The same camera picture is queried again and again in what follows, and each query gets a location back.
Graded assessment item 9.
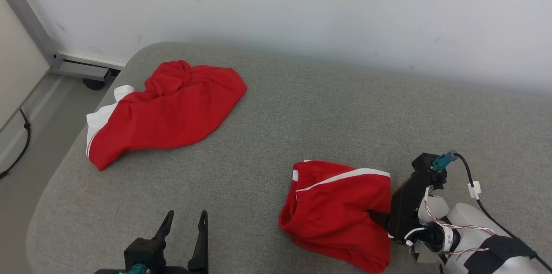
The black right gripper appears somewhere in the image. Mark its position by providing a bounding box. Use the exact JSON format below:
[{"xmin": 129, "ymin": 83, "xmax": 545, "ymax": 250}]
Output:
[{"xmin": 369, "ymin": 177, "xmax": 427, "ymax": 242}]

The black floor cable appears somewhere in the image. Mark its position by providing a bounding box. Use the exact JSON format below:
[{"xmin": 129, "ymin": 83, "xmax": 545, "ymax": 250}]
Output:
[{"xmin": 0, "ymin": 109, "xmax": 31, "ymax": 180}]

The grey metal frame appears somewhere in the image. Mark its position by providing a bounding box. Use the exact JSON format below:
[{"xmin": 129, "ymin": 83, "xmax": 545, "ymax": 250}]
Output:
[{"xmin": 0, "ymin": 0, "xmax": 125, "ymax": 82}]

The red basketball jersey white trim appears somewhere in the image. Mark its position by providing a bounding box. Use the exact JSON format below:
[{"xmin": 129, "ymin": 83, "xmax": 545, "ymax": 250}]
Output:
[{"xmin": 86, "ymin": 60, "xmax": 248, "ymax": 171}]

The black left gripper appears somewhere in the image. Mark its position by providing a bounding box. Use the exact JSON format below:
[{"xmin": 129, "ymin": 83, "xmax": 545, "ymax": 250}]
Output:
[{"xmin": 94, "ymin": 210, "xmax": 209, "ymax": 274}]

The red shorts white stripe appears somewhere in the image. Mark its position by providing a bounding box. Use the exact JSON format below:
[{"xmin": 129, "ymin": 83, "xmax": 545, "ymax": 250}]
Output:
[{"xmin": 279, "ymin": 160, "xmax": 392, "ymax": 274}]

